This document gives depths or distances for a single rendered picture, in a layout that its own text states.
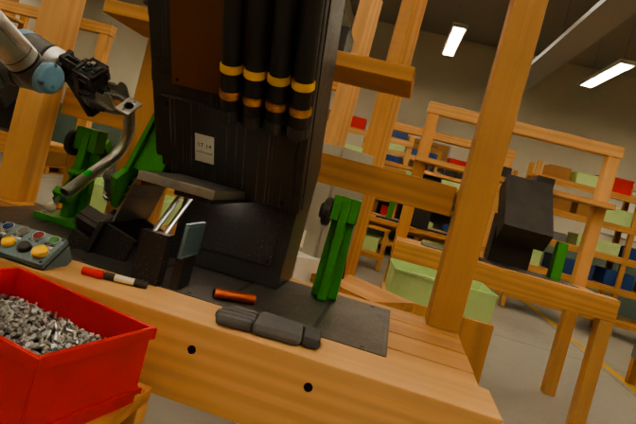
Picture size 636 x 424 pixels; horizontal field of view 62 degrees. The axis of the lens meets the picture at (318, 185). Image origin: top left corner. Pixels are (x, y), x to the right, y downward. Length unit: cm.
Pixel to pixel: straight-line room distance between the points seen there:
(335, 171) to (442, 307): 50
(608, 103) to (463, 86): 282
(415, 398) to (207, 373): 36
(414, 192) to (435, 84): 985
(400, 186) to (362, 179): 11
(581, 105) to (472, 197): 1045
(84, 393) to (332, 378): 39
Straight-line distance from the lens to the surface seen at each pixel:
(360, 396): 97
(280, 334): 99
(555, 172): 849
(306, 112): 101
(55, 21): 193
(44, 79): 140
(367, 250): 812
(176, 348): 103
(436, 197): 160
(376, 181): 160
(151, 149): 128
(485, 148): 153
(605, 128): 1201
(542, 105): 1170
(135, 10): 165
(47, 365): 74
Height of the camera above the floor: 121
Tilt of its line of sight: 1 degrees down
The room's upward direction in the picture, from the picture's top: 15 degrees clockwise
